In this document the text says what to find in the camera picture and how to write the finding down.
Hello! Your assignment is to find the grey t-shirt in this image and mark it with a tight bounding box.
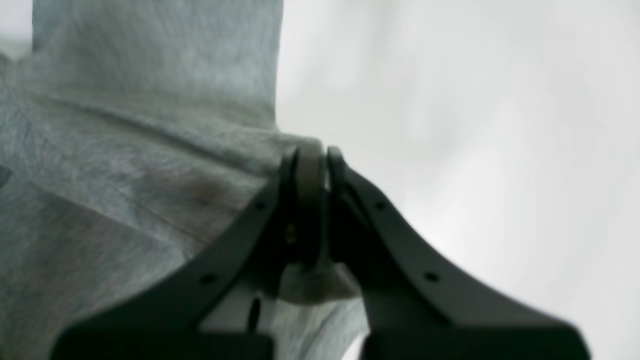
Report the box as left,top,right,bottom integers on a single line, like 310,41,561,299
0,0,371,360

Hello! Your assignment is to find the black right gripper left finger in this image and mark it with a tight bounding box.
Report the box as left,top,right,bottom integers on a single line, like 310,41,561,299
51,145,327,360

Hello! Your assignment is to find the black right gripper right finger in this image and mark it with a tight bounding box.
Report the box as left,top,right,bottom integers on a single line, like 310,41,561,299
327,146,591,360

